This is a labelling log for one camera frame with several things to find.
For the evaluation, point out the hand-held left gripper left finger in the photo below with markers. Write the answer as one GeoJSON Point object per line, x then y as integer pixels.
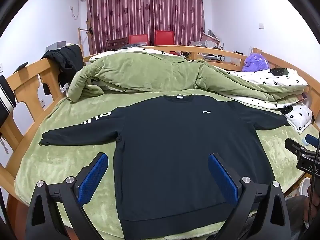
{"type": "Point", "coordinates": [93, 175]}

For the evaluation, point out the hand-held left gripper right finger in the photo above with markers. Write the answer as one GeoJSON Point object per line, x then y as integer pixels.
{"type": "Point", "coordinates": [222, 177]}

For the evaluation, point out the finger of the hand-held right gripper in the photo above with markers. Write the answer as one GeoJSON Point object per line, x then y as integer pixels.
{"type": "Point", "coordinates": [296, 147]}
{"type": "Point", "coordinates": [312, 140]}

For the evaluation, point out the black sweatshirt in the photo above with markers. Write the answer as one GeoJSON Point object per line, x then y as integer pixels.
{"type": "Point", "coordinates": [175, 155]}

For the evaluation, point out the green plush bed sheet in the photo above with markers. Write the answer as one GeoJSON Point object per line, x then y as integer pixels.
{"type": "Point", "coordinates": [70, 162]}

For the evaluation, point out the white floral pillow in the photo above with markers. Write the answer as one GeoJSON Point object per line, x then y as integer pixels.
{"type": "Point", "coordinates": [298, 116]}

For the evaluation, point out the purple plush toy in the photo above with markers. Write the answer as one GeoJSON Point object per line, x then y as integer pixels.
{"type": "Point", "coordinates": [256, 62]}

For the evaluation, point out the green plush floral-backed comforter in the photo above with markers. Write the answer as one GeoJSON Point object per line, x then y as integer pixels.
{"type": "Point", "coordinates": [150, 72]}

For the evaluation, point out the black and white striped cloth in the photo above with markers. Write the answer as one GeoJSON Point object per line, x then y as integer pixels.
{"type": "Point", "coordinates": [5, 97]}

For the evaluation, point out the black jacket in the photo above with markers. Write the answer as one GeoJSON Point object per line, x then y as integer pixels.
{"type": "Point", "coordinates": [66, 57]}

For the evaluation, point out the dark wooden chair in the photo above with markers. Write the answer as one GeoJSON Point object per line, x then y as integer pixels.
{"type": "Point", "coordinates": [117, 43]}

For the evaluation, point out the wooden coat rack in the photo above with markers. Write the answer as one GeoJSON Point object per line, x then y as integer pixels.
{"type": "Point", "coordinates": [83, 33]}

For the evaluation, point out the red chair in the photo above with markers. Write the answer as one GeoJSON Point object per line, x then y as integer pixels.
{"type": "Point", "coordinates": [138, 39]}
{"type": "Point", "coordinates": [163, 37]}

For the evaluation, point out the maroon striped curtain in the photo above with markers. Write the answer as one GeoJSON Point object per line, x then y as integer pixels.
{"type": "Point", "coordinates": [145, 10]}

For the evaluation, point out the wooden bed frame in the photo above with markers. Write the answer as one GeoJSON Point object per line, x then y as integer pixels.
{"type": "Point", "coordinates": [27, 82]}

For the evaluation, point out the white wall switch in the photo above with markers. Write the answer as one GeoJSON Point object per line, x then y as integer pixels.
{"type": "Point", "coordinates": [261, 25]}

